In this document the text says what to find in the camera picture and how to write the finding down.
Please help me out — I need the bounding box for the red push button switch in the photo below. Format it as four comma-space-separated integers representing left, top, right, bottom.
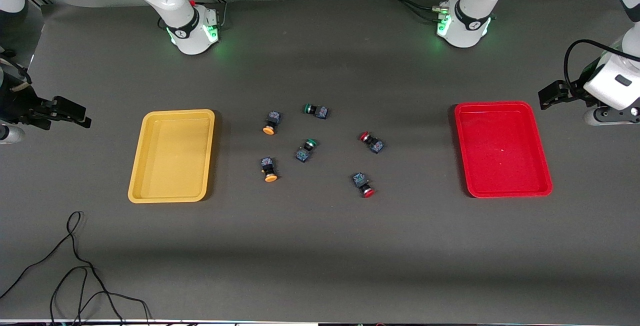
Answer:
359, 131, 385, 155
352, 172, 376, 199

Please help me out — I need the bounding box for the yellow push button switch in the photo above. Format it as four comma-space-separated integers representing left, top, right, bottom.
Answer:
262, 110, 282, 136
260, 156, 279, 183

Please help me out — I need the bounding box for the red plastic tray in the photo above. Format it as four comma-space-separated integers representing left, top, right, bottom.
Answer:
454, 101, 554, 199

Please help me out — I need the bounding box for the yellow plastic tray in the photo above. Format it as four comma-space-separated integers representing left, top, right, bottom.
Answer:
127, 109, 216, 204

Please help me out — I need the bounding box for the dark grey table mat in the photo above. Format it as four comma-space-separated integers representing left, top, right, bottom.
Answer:
0, 0, 640, 325

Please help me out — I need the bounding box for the black left arm wrist cable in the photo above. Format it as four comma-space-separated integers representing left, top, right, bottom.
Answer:
563, 39, 640, 89

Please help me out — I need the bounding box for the loose thin black cable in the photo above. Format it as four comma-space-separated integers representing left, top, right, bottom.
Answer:
0, 210, 152, 326

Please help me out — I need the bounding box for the black left arm base cable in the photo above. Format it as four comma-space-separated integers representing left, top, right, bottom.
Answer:
378, 0, 447, 23

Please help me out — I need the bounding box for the green push button switch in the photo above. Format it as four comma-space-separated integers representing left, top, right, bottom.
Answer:
295, 138, 318, 163
303, 103, 329, 120

